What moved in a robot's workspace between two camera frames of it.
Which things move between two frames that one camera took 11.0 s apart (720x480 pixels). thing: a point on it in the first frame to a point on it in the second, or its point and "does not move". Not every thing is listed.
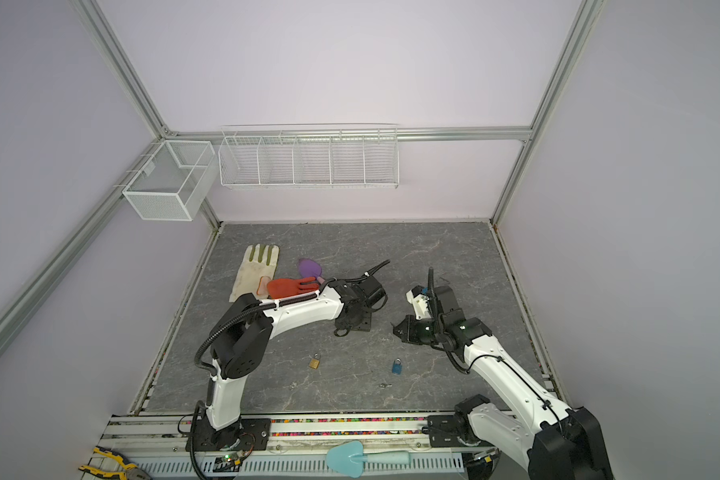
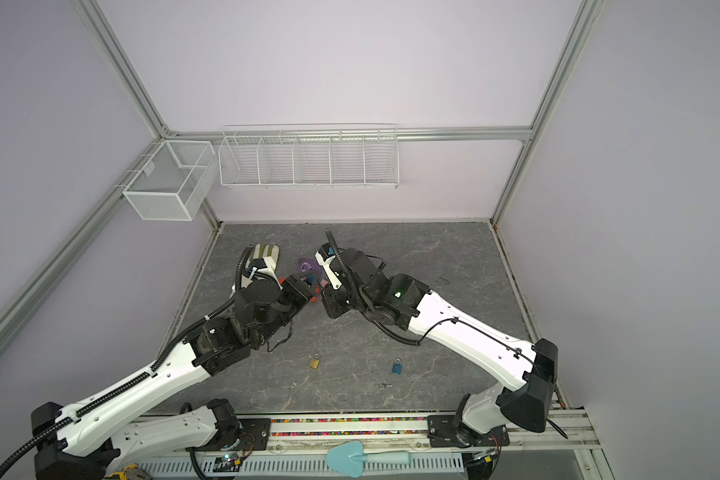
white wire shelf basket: [309, 156] does not move
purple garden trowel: [310, 269] does not move
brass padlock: [315, 361] does not move
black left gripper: [365, 326] to [296, 288]
